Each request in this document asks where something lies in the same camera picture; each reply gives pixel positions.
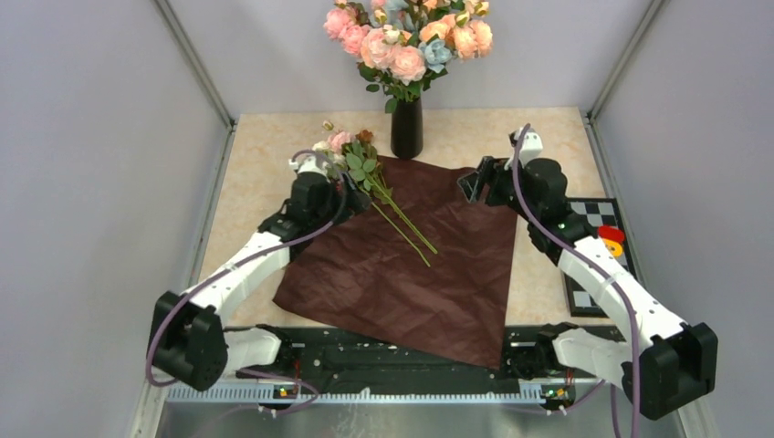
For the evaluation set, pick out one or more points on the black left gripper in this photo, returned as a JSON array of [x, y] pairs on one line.
[[354, 202]]

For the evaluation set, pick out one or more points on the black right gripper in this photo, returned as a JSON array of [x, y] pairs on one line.
[[490, 172]]

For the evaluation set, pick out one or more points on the pink white rose stems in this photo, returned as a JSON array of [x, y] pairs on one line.
[[355, 154]]

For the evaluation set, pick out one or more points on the red paper bouquet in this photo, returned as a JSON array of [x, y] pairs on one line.
[[430, 273]]

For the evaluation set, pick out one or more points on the peach rose stem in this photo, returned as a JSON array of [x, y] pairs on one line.
[[465, 38]]

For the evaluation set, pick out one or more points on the pink rose stem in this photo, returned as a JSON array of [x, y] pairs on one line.
[[388, 65]]

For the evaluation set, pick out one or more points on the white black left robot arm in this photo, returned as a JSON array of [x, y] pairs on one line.
[[189, 340]]

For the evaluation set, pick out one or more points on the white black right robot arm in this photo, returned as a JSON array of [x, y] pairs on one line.
[[662, 363]]

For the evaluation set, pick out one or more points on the black cylindrical vase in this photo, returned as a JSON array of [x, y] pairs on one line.
[[407, 130]]

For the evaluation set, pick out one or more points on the red yellow toy block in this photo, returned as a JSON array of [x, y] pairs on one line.
[[613, 238]]

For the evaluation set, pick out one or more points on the colourful artificial flower bunch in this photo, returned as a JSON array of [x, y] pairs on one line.
[[348, 22]]

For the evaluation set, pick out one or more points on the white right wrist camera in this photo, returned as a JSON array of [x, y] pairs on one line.
[[531, 147]]

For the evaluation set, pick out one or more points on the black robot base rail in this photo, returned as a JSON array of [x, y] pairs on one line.
[[338, 362]]

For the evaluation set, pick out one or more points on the white toothed cable duct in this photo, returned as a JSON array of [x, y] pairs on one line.
[[266, 393]]

